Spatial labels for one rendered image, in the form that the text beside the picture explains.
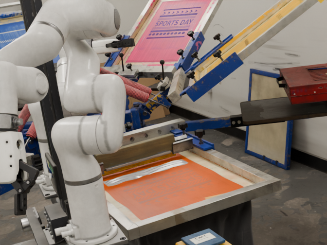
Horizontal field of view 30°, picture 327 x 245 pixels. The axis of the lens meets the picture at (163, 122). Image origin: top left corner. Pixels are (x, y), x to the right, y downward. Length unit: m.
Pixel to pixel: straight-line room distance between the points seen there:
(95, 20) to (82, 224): 0.50
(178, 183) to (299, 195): 2.28
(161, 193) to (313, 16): 2.65
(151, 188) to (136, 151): 0.26
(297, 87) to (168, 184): 0.95
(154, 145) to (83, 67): 1.09
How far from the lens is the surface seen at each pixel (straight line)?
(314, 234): 3.98
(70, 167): 1.49
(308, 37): 4.70
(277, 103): 3.32
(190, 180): 2.36
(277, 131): 5.08
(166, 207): 2.15
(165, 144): 2.59
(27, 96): 1.24
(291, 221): 4.14
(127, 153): 2.53
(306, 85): 3.00
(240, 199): 2.10
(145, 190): 2.32
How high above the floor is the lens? 1.80
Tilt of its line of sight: 15 degrees down
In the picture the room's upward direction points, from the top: 8 degrees counter-clockwise
